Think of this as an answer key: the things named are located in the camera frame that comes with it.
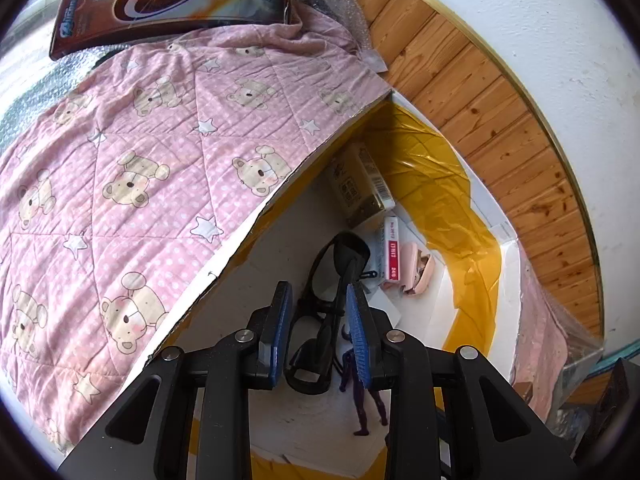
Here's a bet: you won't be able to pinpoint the dark object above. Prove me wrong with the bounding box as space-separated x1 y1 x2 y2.
582 357 640 461

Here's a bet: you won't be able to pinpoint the bubble wrap sheet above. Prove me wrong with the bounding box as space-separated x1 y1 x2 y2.
295 0 382 67
0 42 131 156

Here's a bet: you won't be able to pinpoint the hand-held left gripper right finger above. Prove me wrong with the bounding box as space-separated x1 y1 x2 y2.
346 281 581 480

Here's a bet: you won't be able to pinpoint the clear plastic wrap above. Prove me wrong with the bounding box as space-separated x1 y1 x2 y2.
545 290 607 411

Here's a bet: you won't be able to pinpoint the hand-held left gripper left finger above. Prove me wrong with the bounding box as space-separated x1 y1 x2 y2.
57 281 293 480

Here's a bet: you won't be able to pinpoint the beige cardboard box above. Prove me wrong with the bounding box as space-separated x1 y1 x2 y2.
327 142 396 228

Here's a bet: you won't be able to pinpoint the white cardboard box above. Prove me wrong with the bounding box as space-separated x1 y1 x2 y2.
140 87 523 480

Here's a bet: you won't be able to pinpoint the pink bear-print blanket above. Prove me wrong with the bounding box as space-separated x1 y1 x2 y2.
0 10 571 456

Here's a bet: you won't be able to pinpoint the black glasses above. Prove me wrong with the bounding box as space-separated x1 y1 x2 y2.
284 232 373 396

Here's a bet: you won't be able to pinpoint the red and white staple box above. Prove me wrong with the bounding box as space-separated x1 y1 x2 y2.
377 215 405 286

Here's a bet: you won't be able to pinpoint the dark purple action figure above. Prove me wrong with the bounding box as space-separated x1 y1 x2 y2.
339 325 390 436

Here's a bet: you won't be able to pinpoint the pink stapler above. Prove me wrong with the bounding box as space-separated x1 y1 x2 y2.
397 241 437 297

